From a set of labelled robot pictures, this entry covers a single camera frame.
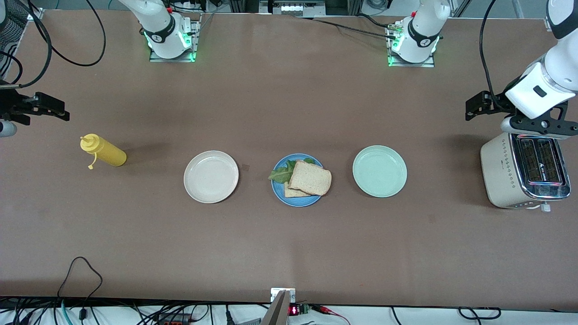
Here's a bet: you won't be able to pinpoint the yellow mustard squeeze bottle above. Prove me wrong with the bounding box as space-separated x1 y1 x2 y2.
80 133 127 170

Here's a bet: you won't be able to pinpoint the toasted bread slice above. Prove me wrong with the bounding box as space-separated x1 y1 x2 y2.
283 182 313 199
288 160 333 196

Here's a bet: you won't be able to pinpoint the green lettuce leaf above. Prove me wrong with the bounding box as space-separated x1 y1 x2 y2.
268 158 317 184

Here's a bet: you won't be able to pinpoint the light green round plate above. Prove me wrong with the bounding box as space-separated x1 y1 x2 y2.
352 145 408 198

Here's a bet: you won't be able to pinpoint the beige round plate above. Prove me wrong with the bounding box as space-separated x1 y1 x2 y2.
183 150 239 204

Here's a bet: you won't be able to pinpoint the blue round plate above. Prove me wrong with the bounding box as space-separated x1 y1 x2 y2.
271 153 327 208

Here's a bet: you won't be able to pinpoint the black mesh net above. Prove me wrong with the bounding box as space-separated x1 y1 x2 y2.
0 11 23 78

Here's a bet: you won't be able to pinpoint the cream two-slot toaster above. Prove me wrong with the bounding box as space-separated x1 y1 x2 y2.
480 131 572 213

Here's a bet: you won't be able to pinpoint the white power strip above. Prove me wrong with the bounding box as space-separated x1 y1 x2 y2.
172 0 213 12

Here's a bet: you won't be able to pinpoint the silver equipment box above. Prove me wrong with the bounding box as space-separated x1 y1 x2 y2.
260 0 326 16

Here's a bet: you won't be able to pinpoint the red black clip leads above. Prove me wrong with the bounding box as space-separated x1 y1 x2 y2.
312 305 350 325

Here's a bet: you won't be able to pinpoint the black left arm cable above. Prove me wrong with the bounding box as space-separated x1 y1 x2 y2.
479 0 506 109

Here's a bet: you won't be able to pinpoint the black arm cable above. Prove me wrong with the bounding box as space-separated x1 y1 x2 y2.
0 0 107 91
479 0 506 109

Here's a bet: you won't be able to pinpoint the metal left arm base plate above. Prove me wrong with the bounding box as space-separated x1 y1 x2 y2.
387 18 436 68

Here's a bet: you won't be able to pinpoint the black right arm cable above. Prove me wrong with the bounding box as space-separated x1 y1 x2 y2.
0 0 107 91

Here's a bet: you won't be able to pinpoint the thin black looped cable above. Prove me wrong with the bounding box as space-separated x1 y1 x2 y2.
56 256 103 316

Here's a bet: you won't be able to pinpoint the black base power cable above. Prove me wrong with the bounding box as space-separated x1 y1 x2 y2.
296 16 398 40

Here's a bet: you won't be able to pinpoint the black coiled cable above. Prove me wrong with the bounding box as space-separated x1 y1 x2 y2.
458 307 502 320

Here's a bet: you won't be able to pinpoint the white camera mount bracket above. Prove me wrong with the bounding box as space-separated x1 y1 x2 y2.
270 288 296 303

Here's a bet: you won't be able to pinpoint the grey metal camera bar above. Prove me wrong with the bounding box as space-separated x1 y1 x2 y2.
261 290 291 325

